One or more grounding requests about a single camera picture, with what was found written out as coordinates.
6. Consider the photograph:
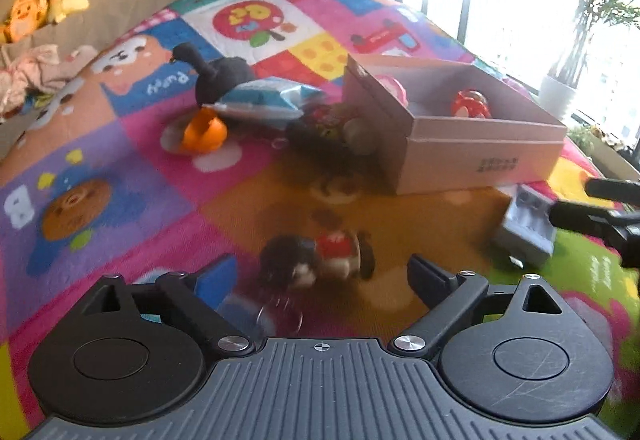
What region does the pink round toy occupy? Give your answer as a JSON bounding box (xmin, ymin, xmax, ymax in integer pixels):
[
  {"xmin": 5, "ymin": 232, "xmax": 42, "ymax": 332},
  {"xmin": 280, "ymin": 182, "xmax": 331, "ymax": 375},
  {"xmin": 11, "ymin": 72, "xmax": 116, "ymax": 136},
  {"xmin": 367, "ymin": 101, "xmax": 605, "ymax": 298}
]
[{"xmin": 375, "ymin": 75, "xmax": 411, "ymax": 108}]

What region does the pink cardboard box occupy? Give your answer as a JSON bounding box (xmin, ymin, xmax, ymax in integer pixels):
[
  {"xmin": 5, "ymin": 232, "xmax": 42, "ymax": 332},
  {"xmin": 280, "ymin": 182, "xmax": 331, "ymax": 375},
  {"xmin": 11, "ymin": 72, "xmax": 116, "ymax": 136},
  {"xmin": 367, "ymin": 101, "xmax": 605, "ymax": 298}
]
[{"xmin": 342, "ymin": 54, "xmax": 568, "ymax": 196}]

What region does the orange plastic toy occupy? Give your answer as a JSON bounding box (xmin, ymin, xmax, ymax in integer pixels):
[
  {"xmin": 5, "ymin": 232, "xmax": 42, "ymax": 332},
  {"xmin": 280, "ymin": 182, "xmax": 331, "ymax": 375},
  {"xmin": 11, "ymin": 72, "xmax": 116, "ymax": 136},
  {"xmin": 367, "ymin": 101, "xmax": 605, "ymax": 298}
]
[{"xmin": 180, "ymin": 112, "xmax": 228, "ymax": 155}]

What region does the black plush toy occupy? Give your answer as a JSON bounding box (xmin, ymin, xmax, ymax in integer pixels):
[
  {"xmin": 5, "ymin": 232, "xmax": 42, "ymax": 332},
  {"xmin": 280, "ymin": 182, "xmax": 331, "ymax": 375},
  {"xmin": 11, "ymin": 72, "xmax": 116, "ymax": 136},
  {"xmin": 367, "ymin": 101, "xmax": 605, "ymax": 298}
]
[{"xmin": 172, "ymin": 43, "xmax": 256, "ymax": 107}]

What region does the pile of pale clothes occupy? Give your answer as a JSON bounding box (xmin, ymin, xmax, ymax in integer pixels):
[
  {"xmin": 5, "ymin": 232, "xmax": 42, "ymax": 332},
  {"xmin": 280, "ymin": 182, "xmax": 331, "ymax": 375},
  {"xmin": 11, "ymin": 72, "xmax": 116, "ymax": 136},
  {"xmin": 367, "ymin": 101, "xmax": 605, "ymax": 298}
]
[{"xmin": 0, "ymin": 44, "xmax": 98, "ymax": 117}]

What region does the white plant pot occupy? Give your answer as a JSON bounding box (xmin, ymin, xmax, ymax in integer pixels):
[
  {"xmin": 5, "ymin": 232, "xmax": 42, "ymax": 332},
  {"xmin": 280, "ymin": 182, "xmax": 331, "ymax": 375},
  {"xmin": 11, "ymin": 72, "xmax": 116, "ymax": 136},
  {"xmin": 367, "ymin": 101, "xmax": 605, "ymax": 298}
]
[{"xmin": 537, "ymin": 74, "xmax": 581, "ymax": 119}]

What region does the blue and white packet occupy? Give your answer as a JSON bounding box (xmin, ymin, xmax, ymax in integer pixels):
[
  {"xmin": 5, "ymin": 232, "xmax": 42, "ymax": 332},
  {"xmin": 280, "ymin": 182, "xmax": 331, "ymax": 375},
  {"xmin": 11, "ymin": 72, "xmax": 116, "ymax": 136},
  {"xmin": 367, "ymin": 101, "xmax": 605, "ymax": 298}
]
[{"xmin": 202, "ymin": 76, "xmax": 326, "ymax": 128}]

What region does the yellow chick plush toy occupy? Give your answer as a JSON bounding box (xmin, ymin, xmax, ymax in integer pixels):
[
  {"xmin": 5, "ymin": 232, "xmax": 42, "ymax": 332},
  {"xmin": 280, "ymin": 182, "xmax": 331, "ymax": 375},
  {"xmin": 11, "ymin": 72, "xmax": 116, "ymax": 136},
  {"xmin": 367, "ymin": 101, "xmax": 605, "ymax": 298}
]
[{"xmin": 0, "ymin": 0, "xmax": 56, "ymax": 43}]

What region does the doll keychain with red shirt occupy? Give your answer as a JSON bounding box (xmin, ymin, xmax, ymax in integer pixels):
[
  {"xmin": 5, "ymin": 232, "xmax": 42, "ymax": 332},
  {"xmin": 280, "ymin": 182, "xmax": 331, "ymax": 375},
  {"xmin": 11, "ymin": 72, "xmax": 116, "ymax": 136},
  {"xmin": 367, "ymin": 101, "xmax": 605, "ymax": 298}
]
[{"xmin": 255, "ymin": 230, "xmax": 376, "ymax": 336}]

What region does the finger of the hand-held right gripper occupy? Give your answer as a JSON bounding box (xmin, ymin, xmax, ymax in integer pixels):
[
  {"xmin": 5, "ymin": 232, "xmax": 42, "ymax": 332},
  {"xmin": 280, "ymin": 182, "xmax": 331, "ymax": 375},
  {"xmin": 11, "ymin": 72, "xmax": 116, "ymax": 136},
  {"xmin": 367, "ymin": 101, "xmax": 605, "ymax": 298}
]
[
  {"xmin": 549, "ymin": 200, "xmax": 640, "ymax": 271},
  {"xmin": 585, "ymin": 177, "xmax": 640, "ymax": 202}
]

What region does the grey sofa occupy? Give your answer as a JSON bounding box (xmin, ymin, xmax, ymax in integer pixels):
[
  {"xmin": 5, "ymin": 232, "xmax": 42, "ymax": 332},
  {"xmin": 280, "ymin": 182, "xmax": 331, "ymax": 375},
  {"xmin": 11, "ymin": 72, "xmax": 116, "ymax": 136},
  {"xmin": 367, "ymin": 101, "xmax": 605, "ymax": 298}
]
[{"xmin": 0, "ymin": 0, "xmax": 211, "ymax": 161}]

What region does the grey toy block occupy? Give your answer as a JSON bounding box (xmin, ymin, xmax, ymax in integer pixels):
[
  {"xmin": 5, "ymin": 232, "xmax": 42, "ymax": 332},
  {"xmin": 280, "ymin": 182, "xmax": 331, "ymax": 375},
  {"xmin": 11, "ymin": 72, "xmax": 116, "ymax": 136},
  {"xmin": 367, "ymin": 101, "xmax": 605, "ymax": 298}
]
[{"xmin": 492, "ymin": 184, "xmax": 558, "ymax": 268}]

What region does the dark plush keychain toy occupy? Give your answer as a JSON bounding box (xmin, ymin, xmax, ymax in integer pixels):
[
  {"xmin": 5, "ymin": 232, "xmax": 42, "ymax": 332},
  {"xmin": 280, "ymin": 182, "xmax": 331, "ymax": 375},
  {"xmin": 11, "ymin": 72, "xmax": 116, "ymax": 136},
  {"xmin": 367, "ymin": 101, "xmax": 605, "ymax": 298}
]
[{"xmin": 287, "ymin": 102, "xmax": 351, "ymax": 152}]

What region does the beige round toy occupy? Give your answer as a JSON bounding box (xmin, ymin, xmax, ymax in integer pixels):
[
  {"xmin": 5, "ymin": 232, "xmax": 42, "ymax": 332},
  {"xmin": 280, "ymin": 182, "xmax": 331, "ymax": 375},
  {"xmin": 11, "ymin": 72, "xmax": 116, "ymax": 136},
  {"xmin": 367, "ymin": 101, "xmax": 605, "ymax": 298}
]
[{"xmin": 345, "ymin": 117, "xmax": 379, "ymax": 155}]

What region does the small green potted plant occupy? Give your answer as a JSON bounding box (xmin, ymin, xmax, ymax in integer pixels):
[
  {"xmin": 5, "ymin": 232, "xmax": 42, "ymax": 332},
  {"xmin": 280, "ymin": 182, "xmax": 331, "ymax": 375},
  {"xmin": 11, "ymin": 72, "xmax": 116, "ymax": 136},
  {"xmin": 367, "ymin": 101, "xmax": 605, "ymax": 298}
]
[{"xmin": 570, "ymin": 124, "xmax": 598, "ymax": 152}]

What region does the colourful cartoon play mat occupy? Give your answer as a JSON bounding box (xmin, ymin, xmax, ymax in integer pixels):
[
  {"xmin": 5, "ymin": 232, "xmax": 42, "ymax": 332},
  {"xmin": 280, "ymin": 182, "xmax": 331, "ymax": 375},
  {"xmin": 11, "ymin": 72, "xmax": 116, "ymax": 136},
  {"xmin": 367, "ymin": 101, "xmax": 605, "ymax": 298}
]
[{"xmin": 0, "ymin": 0, "xmax": 640, "ymax": 440}]

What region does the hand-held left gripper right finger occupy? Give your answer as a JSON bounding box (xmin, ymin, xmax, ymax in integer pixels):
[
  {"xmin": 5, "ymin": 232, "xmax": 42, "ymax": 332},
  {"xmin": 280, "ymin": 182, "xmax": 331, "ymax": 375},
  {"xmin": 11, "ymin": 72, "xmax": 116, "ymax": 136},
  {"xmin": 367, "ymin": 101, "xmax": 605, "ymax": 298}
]
[{"xmin": 389, "ymin": 254, "xmax": 573, "ymax": 361}]

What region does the red mushroom toy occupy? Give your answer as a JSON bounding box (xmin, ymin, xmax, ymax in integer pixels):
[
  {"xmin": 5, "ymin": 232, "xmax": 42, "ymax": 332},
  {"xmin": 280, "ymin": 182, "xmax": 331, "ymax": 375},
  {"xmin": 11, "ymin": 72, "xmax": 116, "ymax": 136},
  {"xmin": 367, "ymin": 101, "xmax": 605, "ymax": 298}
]
[{"xmin": 450, "ymin": 89, "xmax": 492, "ymax": 119}]

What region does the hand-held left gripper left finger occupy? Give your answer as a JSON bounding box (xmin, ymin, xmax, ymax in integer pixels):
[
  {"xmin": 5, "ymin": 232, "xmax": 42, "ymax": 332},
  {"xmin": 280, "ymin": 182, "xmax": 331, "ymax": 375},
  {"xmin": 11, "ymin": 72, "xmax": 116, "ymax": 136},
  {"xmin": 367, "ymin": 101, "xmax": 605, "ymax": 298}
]
[{"xmin": 85, "ymin": 254, "xmax": 256, "ymax": 357}]

